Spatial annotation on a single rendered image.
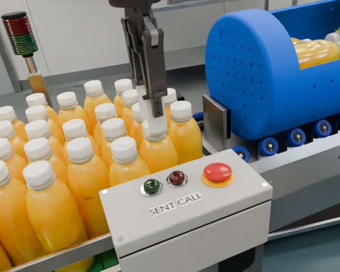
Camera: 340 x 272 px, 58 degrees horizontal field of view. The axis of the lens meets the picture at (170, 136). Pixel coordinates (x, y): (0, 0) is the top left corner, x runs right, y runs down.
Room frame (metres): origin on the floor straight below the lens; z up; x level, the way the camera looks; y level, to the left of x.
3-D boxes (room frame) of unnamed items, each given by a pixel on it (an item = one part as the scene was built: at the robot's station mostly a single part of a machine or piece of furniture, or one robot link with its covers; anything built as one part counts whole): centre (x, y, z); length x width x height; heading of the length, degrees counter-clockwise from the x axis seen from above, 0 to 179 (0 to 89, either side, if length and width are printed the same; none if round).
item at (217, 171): (0.32, -0.06, 1.11); 0.04 x 0.04 x 0.01
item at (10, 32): (0.86, 0.36, 1.23); 0.06 x 0.06 x 0.04
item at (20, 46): (0.86, 0.36, 1.18); 0.06 x 0.06 x 0.05
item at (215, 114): (0.64, -0.12, 0.99); 0.10 x 0.02 x 0.12; 18
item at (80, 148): (0.42, 0.15, 1.10); 0.04 x 0.04 x 0.02
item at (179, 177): (0.32, 0.00, 1.11); 0.02 x 0.02 x 0.01
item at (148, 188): (0.31, 0.03, 1.11); 0.02 x 0.02 x 0.01
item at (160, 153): (0.46, 0.03, 1.00); 0.07 x 0.07 x 0.19
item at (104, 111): (0.55, 0.12, 1.10); 0.04 x 0.04 x 0.02
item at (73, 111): (0.63, 0.21, 1.00); 0.07 x 0.07 x 0.19
